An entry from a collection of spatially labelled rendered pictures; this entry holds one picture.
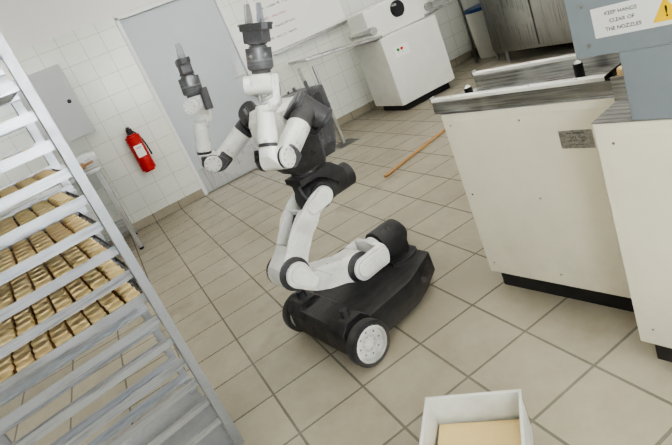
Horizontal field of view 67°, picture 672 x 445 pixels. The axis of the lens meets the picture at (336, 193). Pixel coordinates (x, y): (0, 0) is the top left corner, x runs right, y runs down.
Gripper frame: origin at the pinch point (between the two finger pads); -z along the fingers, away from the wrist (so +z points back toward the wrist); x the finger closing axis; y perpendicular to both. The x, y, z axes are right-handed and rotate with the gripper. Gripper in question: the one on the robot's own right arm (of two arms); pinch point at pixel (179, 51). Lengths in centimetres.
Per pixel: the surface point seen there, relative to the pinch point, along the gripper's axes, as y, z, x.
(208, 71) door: -67, -3, -365
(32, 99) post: 50, 8, 68
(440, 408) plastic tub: -29, 134, 102
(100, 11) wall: 19, -86, -353
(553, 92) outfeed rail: -95, 50, 102
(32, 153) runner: 55, 22, 66
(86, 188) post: 46, 36, 67
